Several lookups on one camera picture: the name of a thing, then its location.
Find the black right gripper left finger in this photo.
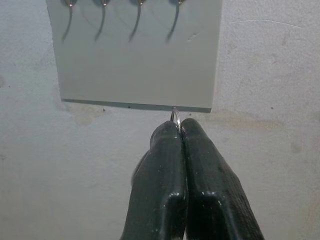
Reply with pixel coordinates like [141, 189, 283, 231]
[119, 120, 189, 240]

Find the white hook board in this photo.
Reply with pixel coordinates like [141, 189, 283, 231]
[45, 0, 224, 114]

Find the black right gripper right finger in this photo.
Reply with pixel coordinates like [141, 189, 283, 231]
[180, 118, 266, 240]

